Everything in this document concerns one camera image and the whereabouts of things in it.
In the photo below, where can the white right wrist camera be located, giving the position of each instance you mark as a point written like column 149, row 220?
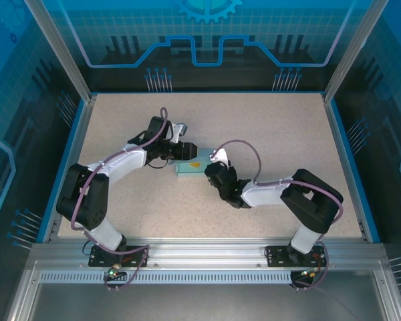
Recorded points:
column 220, row 157

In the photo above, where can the small orange block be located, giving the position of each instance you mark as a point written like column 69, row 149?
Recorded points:
column 195, row 164

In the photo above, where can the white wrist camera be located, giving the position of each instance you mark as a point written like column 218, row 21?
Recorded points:
column 179, row 131
column 220, row 157

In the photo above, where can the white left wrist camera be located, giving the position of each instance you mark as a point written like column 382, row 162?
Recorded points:
column 179, row 131

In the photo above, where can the light blue paper box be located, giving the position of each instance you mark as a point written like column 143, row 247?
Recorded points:
column 187, row 170

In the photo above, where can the aluminium mounting rail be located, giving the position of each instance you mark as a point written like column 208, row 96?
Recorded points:
column 204, row 250

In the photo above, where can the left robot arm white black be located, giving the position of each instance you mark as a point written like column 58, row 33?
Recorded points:
column 87, row 200

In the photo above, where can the grey metal shelf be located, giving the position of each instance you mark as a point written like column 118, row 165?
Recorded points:
column 204, row 301

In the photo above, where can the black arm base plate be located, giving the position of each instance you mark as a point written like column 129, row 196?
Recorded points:
column 95, row 262
column 274, row 259

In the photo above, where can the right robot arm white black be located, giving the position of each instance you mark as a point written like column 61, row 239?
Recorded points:
column 314, row 200

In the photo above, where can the aluminium frame post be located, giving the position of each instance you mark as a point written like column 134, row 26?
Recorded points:
column 60, row 50
column 354, row 50

